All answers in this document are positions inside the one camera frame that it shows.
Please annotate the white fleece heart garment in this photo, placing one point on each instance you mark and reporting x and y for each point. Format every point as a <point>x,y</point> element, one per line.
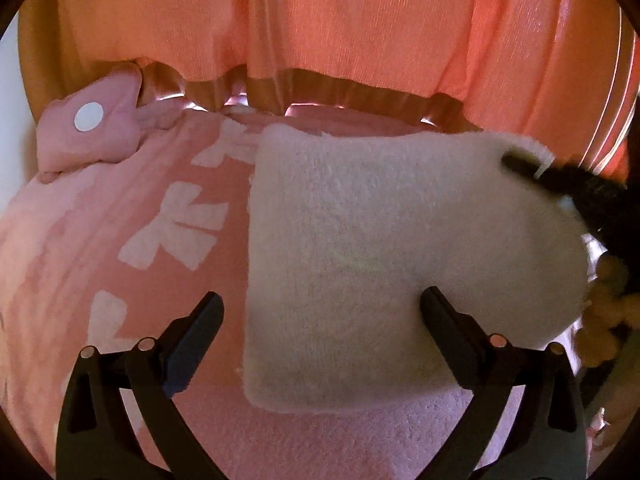
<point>345,234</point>

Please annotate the orange curtain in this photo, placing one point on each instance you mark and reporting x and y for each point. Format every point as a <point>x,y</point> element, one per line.
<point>564,72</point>

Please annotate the pink pouch with white button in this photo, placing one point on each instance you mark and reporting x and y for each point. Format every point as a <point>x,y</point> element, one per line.
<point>100,123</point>

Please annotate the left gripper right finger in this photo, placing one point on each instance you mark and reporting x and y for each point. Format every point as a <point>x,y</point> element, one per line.
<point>547,439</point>

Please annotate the pink bed blanket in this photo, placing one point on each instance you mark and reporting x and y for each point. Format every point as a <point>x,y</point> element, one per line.
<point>111,253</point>

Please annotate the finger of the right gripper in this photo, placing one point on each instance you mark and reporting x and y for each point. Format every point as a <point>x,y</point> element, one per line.
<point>530,167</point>

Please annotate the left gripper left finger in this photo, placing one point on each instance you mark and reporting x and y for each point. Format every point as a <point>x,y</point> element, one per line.
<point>119,419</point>

